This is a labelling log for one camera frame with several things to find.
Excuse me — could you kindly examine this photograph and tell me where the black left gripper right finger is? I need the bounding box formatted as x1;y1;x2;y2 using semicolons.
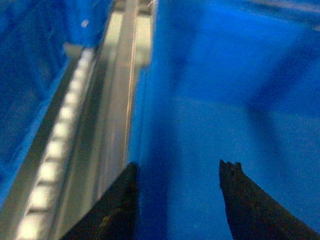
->
218;160;320;240

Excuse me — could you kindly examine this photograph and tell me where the blue bin on upper shelf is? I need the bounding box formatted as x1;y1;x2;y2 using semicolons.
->
0;0;113;201

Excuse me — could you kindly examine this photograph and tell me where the stainless steel roller shelf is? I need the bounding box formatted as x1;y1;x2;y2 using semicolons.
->
0;0;157;240

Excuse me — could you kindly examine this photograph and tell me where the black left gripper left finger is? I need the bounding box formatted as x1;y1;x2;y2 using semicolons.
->
61;162;139;240

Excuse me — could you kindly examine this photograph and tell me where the large blue plastic crate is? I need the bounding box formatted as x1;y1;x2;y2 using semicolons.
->
129;0;320;240

